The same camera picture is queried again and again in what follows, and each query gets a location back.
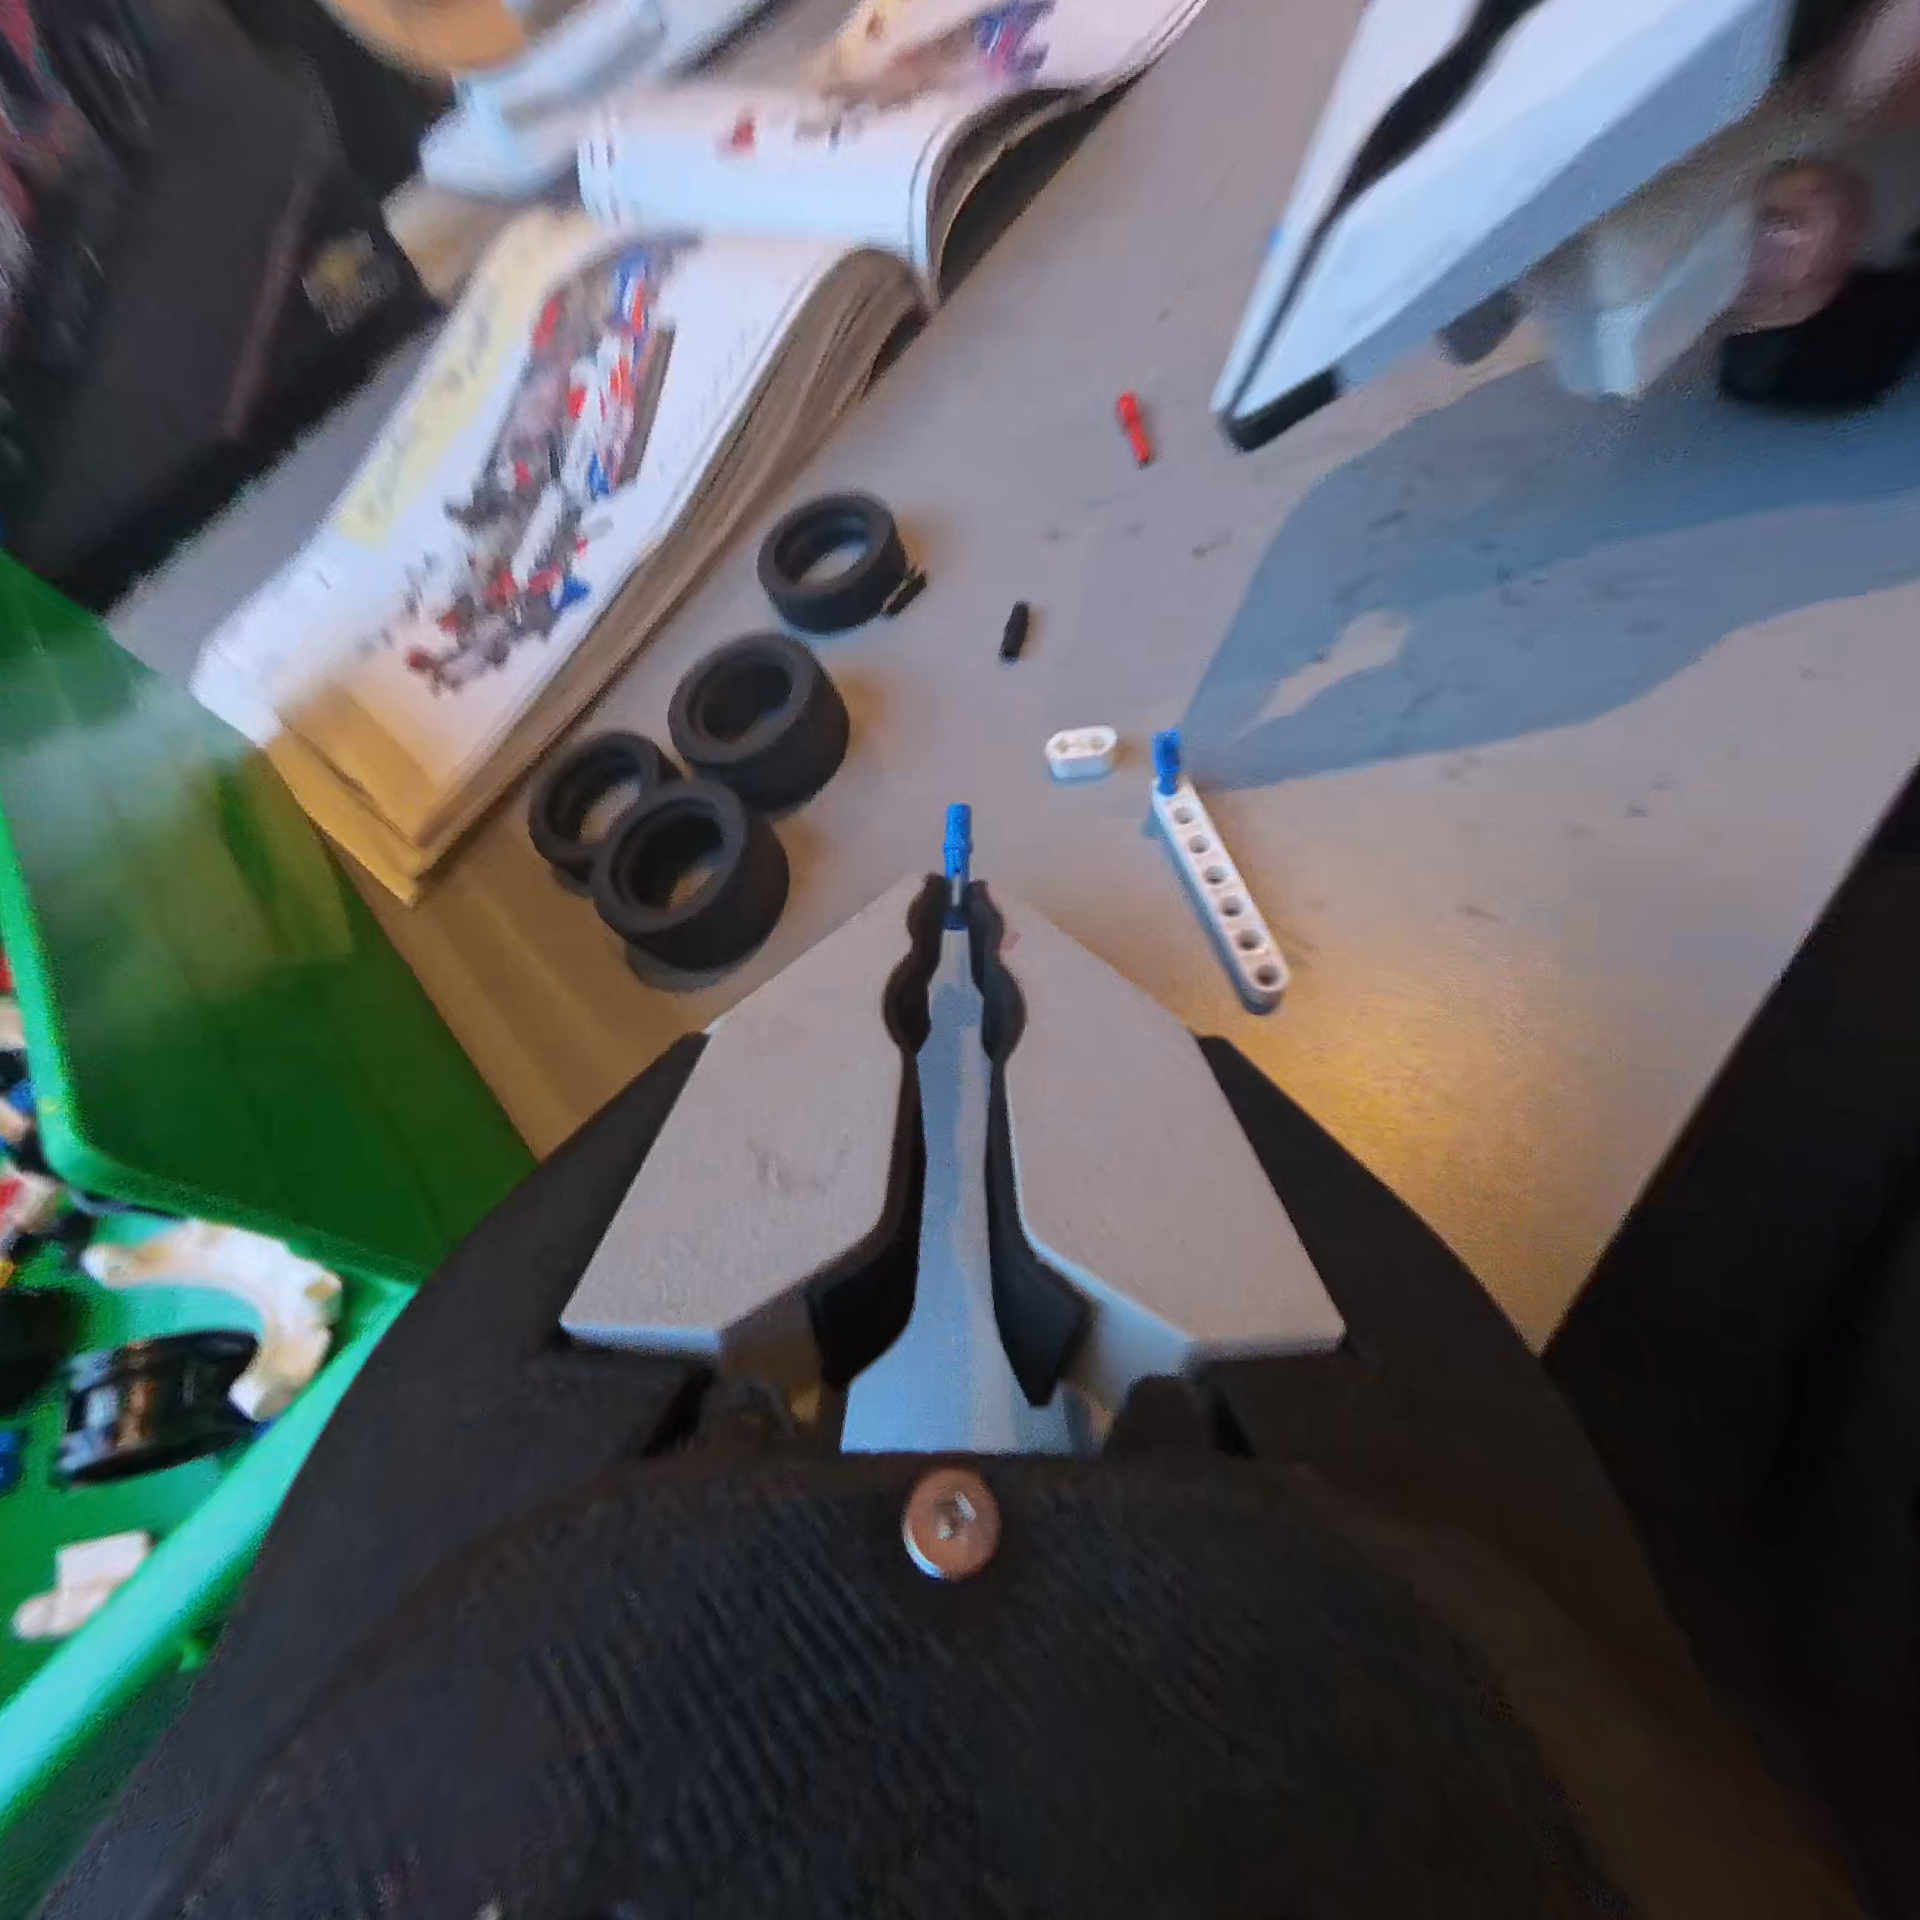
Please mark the white stand base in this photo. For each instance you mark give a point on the white stand base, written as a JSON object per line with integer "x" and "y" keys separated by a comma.
{"x": 540, "y": 106}

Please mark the red plastic axle pin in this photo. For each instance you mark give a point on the red plastic axle pin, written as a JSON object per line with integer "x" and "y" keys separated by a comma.
{"x": 1138, "y": 427}

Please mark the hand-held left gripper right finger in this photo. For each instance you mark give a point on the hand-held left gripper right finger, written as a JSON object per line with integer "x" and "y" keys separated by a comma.
{"x": 1156, "y": 1185}

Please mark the person's right hand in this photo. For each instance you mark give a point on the person's right hand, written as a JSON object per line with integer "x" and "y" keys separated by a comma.
{"x": 1816, "y": 225}

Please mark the black plastic connector pin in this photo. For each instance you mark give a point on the black plastic connector pin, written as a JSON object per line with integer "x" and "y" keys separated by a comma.
{"x": 1016, "y": 632}
{"x": 907, "y": 592}

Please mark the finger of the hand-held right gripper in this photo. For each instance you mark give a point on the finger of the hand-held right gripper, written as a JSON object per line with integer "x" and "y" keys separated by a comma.
{"x": 1575, "y": 136}
{"x": 1350, "y": 136}

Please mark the black rubber toy tyre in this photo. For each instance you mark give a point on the black rubber toy tyre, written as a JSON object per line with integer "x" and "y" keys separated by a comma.
{"x": 855, "y": 592}
{"x": 564, "y": 840}
{"x": 796, "y": 749}
{"x": 734, "y": 914}

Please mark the open instruction booklet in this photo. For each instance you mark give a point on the open instruction booklet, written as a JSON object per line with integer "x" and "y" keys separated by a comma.
{"x": 600, "y": 450}

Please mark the person's torso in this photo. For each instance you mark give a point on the person's torso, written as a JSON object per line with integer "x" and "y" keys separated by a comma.
{"x": 1771, "y": 1349}

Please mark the green plastic bin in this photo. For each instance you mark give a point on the green plastic bin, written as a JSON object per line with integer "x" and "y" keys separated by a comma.
{"x": 224, "y": 973}

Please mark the black wheel rim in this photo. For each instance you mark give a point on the black wheel rim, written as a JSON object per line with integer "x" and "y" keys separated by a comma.
{"x": 149, "y": 1401}

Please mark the white holed brick beam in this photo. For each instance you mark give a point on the white holed brick beam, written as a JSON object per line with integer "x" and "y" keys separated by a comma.
{"x": 1223, "y": 901}

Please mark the white small brick piece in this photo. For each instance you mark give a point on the white small brick piece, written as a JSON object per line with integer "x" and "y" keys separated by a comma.
{"x": 91, "y": 1582}

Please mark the black cardboard box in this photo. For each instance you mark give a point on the black cardboard box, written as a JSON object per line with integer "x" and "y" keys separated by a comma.
{"x": 224, "y": 376}

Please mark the grey desk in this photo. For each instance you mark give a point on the grey desk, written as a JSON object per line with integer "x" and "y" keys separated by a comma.
{"x": 1426, "y": 901}

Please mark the white small connector piece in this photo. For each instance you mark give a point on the white small connector piece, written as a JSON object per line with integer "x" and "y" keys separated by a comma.
{"x": 1079, "y": 752}

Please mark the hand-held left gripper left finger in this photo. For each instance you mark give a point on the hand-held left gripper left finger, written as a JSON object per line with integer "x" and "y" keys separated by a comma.
{"x": 750, "y": 1170}

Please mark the white curved panel piece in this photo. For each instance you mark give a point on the white curved panel piece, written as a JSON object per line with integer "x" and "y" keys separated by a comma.
{"x": 285, "y": 1290}

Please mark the blue plastic connector pin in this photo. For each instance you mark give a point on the blue plastic connector pin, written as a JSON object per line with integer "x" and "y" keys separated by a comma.
{"x": 1167, "y": 756}
{"x": 957, "y": 840}

